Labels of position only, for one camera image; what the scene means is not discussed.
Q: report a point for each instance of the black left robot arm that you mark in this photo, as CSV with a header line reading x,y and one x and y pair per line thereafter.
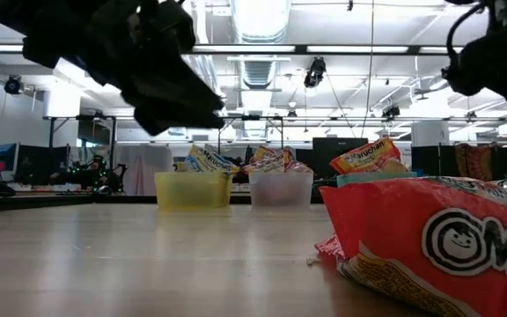
x,y
60,26

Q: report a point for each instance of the black monitor row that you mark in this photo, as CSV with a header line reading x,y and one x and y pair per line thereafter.
x,y
42,158

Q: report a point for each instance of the teal green plastic container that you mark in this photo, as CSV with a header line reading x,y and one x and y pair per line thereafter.
x,y
368,178

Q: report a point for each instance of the patterned hanging cloth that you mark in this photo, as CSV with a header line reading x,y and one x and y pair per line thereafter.
x,y
473,160

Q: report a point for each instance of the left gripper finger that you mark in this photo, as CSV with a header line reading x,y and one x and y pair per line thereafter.
x,y
178,88
178,121

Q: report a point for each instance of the blue Maruchan noodle pack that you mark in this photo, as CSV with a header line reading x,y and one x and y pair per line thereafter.
x,y
211,160

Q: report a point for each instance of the black overhead frame bar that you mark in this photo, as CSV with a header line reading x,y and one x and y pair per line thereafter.
x,y
299,49

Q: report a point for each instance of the black hanging rig camera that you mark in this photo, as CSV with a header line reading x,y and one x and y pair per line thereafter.
x,y
315,72

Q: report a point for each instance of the small white crumb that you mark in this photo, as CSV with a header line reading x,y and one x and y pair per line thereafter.
x,y
313,261

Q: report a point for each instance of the round black ceiling spotlight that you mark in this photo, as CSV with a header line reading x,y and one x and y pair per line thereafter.
x,y
391,112
13,85

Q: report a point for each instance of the black robot with green lights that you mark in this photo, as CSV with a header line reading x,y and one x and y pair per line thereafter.
x,y
99,176

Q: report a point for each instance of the white draped cloth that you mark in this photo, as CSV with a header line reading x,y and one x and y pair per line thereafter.
x,y
143,169

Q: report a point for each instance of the yellow plastic container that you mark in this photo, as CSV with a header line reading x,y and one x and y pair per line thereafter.
x,y
192,191

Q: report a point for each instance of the white ceiling box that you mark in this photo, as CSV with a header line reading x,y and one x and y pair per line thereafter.
x,y
62,105

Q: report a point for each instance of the blue monitor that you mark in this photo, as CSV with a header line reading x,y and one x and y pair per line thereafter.
x,y
5,154

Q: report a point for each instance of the black box under rack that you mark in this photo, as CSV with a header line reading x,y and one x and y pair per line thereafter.
x,y
95,132

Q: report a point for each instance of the white square column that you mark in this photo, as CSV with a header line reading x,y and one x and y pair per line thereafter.
x,y
429,132

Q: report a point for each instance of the black aluminium table frame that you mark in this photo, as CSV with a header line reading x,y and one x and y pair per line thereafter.
x,y
60,203

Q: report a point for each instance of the clear plastic container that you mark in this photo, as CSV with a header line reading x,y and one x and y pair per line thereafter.
x,y
280,191

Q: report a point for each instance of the black rack frame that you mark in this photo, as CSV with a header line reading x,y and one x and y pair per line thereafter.
x,y
51,132

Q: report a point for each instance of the silver ceiling air duct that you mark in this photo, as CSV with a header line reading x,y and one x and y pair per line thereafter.
x,y
260,22

